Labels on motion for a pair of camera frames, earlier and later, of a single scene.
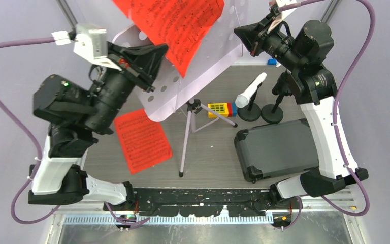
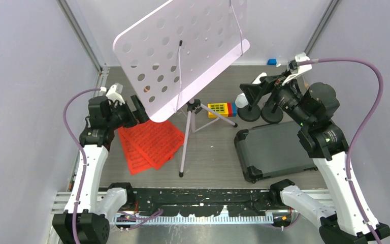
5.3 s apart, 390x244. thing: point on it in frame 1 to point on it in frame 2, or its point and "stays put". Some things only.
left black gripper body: x=112 y=89 to x=121 y=116
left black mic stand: x=252 y=112 stays put
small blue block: x=271 y=62 stays put
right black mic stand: x=271 y=113 stays put
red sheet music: x=183 y=25 to x=158 y=141
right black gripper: x=250 y=34 to x=253 y=92
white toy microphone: x=242 y=100 stays put
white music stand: x=221 y=43 stays put
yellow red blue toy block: x=226 y=109 stays put
